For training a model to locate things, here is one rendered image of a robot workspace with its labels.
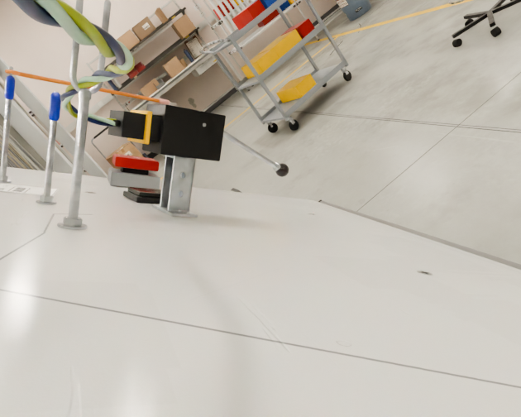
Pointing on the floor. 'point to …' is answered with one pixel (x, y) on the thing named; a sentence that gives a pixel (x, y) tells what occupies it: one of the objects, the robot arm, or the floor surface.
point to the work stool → (488, 18)
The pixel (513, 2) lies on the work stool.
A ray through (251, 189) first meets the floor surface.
